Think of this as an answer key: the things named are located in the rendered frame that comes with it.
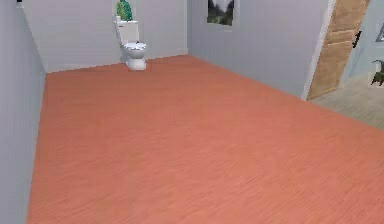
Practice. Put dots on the white toilet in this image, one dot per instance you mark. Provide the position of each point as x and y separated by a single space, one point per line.
133 45

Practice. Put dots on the light wooden room door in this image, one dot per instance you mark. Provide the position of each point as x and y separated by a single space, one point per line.
336 50

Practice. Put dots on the dark framed wall picture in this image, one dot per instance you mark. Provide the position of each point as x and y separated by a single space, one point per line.
220 11

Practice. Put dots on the grey framed wall picture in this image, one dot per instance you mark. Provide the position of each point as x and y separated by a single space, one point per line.
380 34

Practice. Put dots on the small black wall fixture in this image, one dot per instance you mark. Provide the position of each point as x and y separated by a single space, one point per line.
19 3

